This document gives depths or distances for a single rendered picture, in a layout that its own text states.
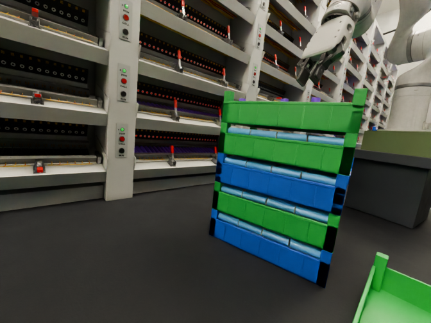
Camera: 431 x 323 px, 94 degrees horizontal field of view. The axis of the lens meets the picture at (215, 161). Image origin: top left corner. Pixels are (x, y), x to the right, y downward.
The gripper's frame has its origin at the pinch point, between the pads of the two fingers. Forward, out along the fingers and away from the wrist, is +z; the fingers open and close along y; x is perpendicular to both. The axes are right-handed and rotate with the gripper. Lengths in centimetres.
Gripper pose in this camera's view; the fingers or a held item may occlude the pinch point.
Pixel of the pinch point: (309, 75)
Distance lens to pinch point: 62.1
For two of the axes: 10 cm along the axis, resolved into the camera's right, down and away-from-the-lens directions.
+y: -4.3, -1.9, 8.8
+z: -4.7, 8.8, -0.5
